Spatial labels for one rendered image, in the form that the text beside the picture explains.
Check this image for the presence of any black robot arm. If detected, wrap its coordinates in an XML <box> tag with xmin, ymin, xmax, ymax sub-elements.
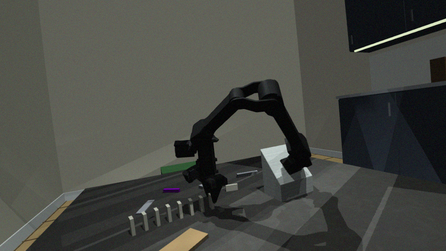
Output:
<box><xmin>174</xmin><ymin>79</ymin><xmax>312</xmax><ymax>183</ymax></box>

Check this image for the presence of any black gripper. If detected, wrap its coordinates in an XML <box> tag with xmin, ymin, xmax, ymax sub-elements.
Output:
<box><xmin>197</xmin><ymin>155</ymin><xmax>228</xmax><ymax>203</ymax></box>

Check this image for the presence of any purple domino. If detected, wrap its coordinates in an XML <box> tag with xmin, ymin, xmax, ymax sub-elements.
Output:
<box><xmin>163</xmin><ymin>188</ymin><xmax>180</xmax><ymax>193</ymax></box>

